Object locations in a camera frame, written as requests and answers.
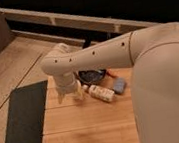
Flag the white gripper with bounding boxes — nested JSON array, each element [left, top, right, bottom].
[[54, 73, 84, 104]]

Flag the dark ceramic bowl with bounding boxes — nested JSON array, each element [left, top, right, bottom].
[[78, 69, 106, 84]]

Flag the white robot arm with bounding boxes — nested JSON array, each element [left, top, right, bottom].
[[41, 22, 179, 143]]

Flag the wooden slatted table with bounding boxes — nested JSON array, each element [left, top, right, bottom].
[[27, 63, 143, 143]]

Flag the white plastic bottle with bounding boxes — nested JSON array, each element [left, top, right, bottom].
[[82, 84, 115, 103]]

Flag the dark floor mat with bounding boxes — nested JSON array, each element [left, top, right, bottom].
[[5, 81, 47, 143]]

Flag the orange small object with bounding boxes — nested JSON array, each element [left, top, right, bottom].
[[106, 69, 117, 79]]

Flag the white shelf rail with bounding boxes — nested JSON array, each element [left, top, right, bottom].
[[0, 0, 166, 54]]

